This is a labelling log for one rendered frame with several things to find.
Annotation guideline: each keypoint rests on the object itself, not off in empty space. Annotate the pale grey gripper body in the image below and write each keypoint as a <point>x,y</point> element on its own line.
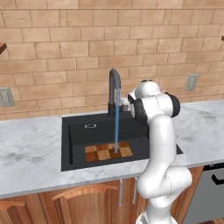
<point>124,102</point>

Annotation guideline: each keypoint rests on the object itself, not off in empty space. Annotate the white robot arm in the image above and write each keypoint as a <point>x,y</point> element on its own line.
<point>162,140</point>

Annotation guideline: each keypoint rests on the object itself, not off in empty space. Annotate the black sink basin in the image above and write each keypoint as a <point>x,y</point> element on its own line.
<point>78,137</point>

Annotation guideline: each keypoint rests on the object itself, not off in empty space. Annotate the grey dishwasher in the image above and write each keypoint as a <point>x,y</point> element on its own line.
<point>204,201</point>

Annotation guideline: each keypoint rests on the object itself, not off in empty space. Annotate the blue water stream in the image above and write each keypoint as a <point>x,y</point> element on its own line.
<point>117,122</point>

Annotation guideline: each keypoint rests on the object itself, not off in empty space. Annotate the wooden wall shelf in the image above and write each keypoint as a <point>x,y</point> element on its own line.
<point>222,38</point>
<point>1,47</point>

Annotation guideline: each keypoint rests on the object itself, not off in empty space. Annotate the dark grey sink faucet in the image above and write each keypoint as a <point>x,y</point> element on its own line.
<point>111,87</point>

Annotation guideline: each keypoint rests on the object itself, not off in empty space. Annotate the grey wall outlet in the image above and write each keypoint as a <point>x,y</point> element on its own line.
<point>191,82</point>
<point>5,97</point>

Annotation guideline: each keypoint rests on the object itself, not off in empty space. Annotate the checkered wooden cutting board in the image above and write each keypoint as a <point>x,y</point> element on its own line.
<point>99,153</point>

